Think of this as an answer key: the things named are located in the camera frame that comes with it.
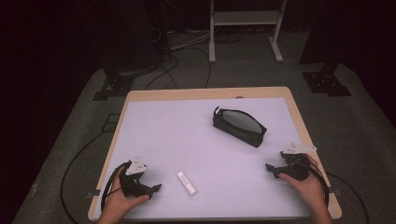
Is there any person's right hand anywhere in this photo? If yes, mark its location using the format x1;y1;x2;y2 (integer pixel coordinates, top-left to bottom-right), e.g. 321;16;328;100
277;153;328;216

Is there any black floor cable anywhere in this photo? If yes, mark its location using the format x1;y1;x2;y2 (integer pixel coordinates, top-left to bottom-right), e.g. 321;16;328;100
326;172;371;224
60;130;108;224
144;46;213;91

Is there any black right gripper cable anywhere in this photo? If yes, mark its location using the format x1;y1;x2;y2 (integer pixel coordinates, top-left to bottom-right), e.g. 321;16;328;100
306;160;331;208

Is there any black stand base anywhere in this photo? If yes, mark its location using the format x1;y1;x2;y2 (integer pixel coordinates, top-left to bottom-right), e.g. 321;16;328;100
302;70;353;98
92;73;135;102

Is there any black floor frame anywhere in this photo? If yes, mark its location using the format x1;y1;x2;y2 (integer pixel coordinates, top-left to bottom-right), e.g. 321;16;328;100
100;113;121;133

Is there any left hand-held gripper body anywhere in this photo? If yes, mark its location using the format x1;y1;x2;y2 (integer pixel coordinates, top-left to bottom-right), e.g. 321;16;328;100
119;158;148;199

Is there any white metal stand frame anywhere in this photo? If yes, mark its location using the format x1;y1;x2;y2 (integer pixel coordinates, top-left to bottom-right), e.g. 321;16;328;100
208;0;288;63

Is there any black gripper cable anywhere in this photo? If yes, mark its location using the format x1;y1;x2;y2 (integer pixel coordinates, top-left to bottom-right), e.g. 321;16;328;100
306;160;331;208
100;160;133;210

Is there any white floor cable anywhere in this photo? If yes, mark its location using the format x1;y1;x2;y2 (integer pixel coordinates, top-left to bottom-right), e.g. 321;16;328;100
167;30;213;52

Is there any person's left hand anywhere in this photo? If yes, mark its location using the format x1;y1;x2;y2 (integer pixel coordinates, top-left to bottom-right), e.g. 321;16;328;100
98;166;150;222

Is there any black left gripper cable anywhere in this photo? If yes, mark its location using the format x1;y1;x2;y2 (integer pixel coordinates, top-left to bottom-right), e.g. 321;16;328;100
100;160;133;210

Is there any black pencil case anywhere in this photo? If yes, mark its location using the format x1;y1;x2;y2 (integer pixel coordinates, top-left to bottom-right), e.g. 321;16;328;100
212;105;268;148

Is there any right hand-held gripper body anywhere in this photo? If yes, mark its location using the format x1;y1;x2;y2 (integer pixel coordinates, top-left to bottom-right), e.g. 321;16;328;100
279;142;318;182

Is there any white tube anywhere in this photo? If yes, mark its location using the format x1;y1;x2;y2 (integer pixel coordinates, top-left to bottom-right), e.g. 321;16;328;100
177;171;199;197

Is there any wooden table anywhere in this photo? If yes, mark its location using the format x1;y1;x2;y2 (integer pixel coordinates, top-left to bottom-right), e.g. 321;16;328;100
87;86;343;222

